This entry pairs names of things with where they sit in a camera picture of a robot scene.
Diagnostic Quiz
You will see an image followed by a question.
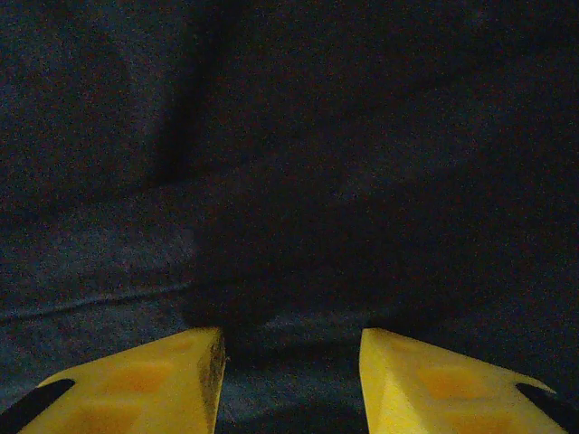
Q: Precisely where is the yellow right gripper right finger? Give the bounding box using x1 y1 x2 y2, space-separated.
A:
359 327 579 434

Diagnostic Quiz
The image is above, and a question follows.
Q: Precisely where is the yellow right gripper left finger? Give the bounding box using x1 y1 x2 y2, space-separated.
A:
0 325 226 434

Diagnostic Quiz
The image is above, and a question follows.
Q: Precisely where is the black t-shirt with rose print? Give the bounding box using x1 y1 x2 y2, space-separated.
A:
0 0 579 434

